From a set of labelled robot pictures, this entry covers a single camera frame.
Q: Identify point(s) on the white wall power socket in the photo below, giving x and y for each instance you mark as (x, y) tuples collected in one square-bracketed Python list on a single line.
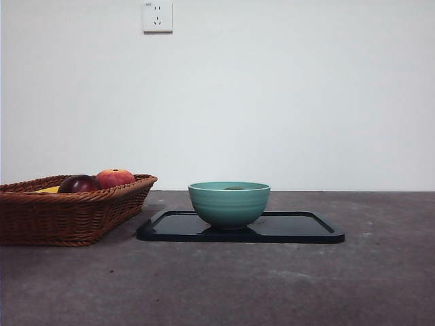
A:
[(157, 26)]

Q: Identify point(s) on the red apple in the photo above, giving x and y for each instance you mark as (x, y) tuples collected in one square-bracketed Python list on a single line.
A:
[(115, 178)]

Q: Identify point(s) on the green avocado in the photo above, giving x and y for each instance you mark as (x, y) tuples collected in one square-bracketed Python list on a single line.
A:
[(232, 188)]

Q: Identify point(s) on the dark red plum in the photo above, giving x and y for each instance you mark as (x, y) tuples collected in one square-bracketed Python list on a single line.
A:
[(79, 184)]

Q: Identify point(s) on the dark rectangular tray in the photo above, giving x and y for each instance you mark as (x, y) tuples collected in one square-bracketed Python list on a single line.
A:
[(299, 227)]

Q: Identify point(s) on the yellow banana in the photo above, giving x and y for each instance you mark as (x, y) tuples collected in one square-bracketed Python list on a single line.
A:
[(49, 189)]

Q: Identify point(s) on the teal ceramic bowl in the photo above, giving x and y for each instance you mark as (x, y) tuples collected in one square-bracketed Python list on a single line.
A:
[(229, 207)]

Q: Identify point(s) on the brown wicker basket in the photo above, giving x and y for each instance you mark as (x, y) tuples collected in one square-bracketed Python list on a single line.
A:
[(63, 217)]

